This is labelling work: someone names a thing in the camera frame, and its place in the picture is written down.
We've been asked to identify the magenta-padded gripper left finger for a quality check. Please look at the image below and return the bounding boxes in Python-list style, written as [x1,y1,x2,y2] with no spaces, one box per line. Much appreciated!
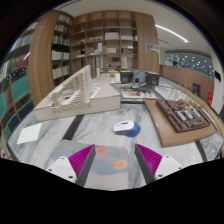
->
[45,143,97,188]

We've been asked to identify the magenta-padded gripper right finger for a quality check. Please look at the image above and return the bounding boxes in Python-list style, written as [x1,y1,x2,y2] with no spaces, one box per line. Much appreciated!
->
[134,143,184,185]

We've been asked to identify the white and blue computer mouse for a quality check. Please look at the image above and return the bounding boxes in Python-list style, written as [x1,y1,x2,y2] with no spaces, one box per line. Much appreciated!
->
[112,120,142,138]

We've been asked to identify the grey printed mouse pad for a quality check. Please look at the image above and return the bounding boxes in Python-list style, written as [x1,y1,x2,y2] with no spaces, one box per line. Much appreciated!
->
[46,138,148,192]

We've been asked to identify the brown model on wooden board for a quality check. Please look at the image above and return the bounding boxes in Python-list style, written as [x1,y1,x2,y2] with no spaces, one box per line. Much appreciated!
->
[143,87,218,149]

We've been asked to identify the white paper sheet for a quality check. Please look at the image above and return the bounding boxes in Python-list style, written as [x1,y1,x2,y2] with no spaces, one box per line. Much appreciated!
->
[16,122,44,145]

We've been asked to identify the white base model with blocks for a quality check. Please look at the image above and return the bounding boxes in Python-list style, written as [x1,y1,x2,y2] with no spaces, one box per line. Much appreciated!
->
[119,87,158,100]

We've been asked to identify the white slatted architectural model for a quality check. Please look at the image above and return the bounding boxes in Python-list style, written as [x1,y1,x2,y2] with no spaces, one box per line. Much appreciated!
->
[32,64,122,122]

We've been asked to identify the red sign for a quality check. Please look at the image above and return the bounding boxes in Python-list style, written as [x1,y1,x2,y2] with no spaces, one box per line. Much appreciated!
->
[206,91,214,107]

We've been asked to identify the dark grey building model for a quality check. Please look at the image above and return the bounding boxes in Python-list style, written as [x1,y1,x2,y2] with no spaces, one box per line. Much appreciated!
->
[119,69,160,86]

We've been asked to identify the dark curved bookshelf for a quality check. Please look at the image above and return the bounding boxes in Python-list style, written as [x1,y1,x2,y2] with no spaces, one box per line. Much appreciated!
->
[0,21,39,141]

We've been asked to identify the wooden shelf unit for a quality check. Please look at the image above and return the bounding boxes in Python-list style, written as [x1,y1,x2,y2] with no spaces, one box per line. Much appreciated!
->
[27,9,160,107]

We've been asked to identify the group of small ceiling lights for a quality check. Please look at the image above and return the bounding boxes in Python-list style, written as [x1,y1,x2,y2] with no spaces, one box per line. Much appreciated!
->
[171,54,214,73]

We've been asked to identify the long ceiling light strip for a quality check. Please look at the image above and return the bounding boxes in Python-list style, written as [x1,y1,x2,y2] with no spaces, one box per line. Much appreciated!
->
[154,23,190,44]

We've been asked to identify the white wall poster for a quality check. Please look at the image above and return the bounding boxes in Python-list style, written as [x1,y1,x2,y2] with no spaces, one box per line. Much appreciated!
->
[145,42,160,54]

